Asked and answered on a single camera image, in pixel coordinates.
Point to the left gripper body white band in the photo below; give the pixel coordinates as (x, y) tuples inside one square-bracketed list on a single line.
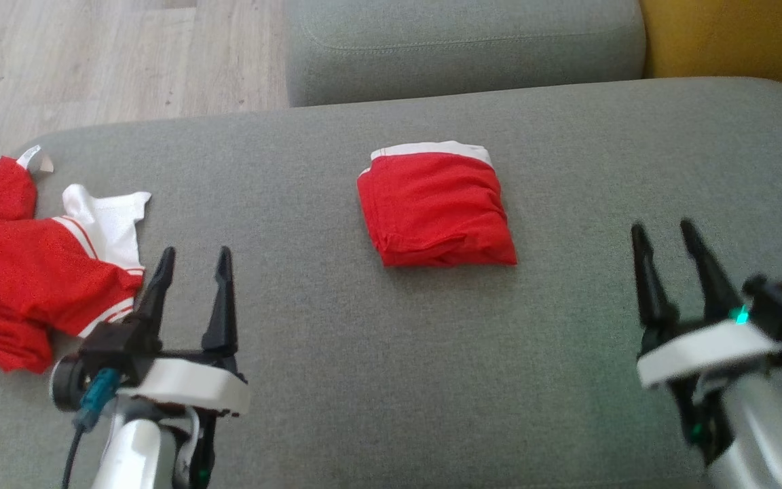
[(187, 384)]

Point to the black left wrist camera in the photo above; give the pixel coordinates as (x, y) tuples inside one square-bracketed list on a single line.
[(68, 384)]

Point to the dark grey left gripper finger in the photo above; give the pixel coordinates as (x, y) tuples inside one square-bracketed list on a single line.
[(157, 292), (222, 312)]

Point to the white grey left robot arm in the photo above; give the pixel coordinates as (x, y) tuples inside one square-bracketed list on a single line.
[(133, 448)]

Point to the folded red white garment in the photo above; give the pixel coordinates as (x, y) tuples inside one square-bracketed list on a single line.
[(432, 210)]

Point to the red white basketball jersey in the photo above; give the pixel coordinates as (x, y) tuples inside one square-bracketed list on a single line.
[(17, 272)]

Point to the large grey sofa chaise cushion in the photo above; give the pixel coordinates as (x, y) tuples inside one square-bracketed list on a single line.
[(391, 353)]

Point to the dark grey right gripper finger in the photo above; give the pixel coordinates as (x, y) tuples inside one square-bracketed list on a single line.
[(656, 292), (713, 285)]

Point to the grey sofa seat cushion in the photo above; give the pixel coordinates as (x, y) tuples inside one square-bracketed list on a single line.
[(466, 54)]

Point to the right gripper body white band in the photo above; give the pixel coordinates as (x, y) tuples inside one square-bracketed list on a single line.
[(703, 350)]

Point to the wide yellow sofa back cushion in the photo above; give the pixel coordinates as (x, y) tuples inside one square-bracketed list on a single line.
[(730, 41)]

